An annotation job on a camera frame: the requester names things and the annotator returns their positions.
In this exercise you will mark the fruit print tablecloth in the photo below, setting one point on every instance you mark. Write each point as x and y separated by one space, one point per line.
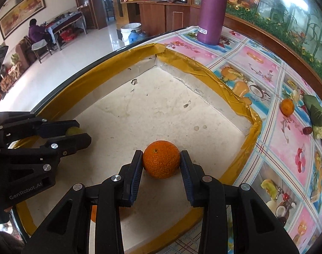
256 58

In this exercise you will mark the wooden counter cabinet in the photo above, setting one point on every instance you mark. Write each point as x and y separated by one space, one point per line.
163 16

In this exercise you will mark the dark wooden chair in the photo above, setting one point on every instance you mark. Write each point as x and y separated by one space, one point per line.
109 6

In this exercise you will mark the purple thermos bottle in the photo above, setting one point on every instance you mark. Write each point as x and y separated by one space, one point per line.
211 10

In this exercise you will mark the framed wall painting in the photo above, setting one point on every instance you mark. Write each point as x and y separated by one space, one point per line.
21 10

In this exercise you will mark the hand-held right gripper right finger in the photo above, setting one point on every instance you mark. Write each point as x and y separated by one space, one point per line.
186 180

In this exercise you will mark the glass cabinet with fake plants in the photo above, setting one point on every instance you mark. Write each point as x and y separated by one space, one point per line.
282 13

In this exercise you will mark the red bag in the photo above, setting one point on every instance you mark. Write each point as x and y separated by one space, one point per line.
66 35

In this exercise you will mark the white plastic bucket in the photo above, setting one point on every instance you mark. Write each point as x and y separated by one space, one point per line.
130 31

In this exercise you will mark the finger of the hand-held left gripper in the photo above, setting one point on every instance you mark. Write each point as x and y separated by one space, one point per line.
57 127
76 141

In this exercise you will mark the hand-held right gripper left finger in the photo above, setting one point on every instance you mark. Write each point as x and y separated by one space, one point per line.
136 174

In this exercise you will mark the table with patterned cloth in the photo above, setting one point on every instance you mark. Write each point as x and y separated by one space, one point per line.
68 21

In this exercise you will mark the cauliflower with green leaves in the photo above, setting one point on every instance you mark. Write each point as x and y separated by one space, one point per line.
316 111

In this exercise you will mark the brown wooden furniture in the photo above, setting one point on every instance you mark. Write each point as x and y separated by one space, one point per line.
13 72

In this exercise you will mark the blue water jug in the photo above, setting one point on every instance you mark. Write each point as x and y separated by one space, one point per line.
133 37

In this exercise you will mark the white tray with yellow tape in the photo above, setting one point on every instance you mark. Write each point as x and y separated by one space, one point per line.
150 105

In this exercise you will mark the green grape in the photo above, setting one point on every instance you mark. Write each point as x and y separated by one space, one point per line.
72 131

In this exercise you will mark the red date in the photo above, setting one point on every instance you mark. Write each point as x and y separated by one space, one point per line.
307 130

